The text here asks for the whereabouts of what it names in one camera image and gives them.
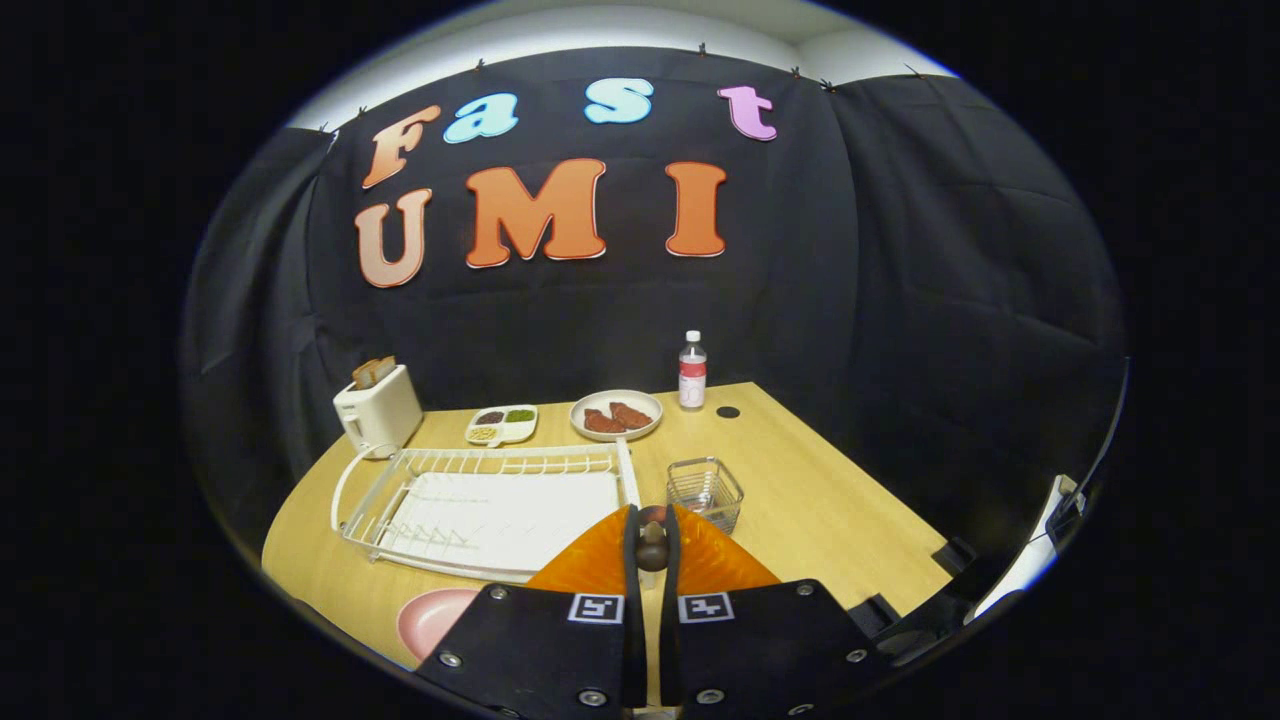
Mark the dark handled spoon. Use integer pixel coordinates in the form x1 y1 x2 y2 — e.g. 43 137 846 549
636 505 672 593

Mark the white sectioned condiment dish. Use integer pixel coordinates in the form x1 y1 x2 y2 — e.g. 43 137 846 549
464 404 539 448

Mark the white wire dish rack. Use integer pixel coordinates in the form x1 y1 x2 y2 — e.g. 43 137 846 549
330 440 643 585

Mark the pink plate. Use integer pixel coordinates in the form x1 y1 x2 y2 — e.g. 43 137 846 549
396 587 483 663

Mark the black backdrop cloth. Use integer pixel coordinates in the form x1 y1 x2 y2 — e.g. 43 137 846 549
180 45 1129 581

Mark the white plate with meat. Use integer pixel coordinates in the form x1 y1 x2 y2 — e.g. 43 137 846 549
569 389 664 442

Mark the metal wire basket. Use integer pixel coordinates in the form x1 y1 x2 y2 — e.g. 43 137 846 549
666 457 745 536

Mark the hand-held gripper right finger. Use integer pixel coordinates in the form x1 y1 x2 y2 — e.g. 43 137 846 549
658 504 896 720

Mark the clear water bottle red label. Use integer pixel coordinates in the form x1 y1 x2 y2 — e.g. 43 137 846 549
678 331 708 411

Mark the white panel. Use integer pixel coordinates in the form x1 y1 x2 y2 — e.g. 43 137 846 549
975 475 1086 621

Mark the row of small backdrop clips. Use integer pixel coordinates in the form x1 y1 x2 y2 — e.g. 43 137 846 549
320 40 926 136

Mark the white toaster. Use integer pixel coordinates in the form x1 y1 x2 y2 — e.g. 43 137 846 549
333 364 424 459

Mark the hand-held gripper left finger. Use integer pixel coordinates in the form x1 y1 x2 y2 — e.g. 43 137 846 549
415 504 649 720

